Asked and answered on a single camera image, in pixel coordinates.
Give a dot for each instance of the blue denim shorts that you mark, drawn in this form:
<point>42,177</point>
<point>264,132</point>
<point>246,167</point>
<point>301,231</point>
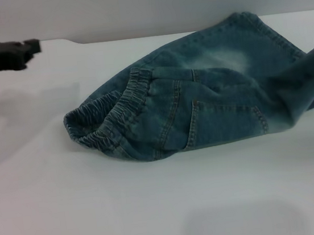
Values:
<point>173,107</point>

